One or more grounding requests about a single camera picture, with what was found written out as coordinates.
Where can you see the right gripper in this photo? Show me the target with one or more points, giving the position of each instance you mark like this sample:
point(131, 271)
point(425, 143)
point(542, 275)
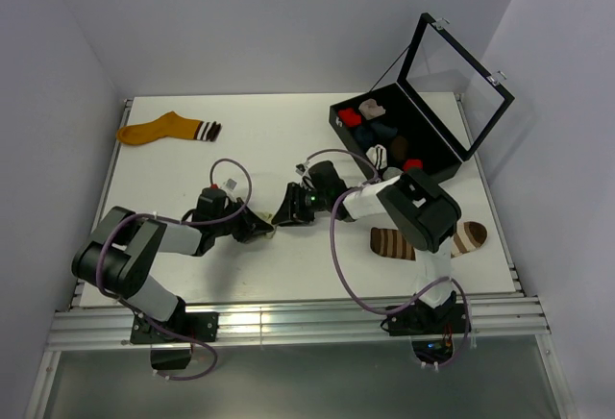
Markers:
point(289, 212)

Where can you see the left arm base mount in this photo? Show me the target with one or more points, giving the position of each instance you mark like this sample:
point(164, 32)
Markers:
point(174, 343)

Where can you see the black storage box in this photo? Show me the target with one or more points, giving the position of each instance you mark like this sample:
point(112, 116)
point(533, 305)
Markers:
point(442, 99)

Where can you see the rolled white striped sock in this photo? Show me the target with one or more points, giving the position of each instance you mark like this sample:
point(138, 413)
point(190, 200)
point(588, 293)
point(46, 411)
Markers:
point(377, 154)

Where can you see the rolled grey sock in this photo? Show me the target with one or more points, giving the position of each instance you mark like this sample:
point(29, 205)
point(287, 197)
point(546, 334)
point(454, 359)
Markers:
point(391, 172)

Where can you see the dark brown sock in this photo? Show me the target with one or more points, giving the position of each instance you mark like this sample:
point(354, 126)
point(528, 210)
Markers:
point(398, 149)

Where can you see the cream ankle sock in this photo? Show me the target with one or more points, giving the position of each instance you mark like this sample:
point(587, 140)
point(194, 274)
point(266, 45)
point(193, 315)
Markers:
point(267, 217)

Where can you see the rolled navy sock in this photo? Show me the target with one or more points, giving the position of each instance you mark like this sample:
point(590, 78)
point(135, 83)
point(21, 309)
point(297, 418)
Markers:
point(383, 131)

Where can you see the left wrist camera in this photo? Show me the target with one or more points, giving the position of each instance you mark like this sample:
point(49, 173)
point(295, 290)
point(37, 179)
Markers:
point(223, 188)

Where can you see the rolled red sock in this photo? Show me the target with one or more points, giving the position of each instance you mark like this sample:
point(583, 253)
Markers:
point(350, 117)

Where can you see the rolled beige sock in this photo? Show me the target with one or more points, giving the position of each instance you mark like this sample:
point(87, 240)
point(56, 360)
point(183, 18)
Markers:
point(370, 109)

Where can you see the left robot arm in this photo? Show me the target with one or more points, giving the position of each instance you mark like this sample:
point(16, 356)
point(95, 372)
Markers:
point(118, 255)

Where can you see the mustard yellow sock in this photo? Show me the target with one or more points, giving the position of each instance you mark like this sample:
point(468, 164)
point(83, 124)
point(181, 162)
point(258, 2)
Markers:
point(169, 125)

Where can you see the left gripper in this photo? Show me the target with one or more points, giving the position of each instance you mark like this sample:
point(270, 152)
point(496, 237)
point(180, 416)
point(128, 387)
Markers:
point(251, 226)

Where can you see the rolled teal sock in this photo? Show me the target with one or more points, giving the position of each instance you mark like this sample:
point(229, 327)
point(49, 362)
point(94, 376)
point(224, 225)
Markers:
point(364, 137)

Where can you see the aluminium table frame rail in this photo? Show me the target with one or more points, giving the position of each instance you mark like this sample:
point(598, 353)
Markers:
point(337, 321)

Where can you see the red sock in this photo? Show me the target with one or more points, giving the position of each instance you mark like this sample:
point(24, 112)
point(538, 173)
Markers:
point(350, 117)
point(413, 163)

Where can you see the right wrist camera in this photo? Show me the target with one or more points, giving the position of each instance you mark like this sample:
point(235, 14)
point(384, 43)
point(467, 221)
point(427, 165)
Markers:
point(302, 170)

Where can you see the brown cream striped sock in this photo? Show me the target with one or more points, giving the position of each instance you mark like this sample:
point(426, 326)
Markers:
point(390, 243)

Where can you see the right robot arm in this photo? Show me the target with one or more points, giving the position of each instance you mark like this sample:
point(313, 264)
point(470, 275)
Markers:
point(423, 212)

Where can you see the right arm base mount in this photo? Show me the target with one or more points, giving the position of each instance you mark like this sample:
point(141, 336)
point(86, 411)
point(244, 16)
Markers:
point(420, 319)

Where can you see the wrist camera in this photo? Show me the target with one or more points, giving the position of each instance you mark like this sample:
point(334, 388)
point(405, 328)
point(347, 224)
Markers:
point(223, 188)
point(302, 170)

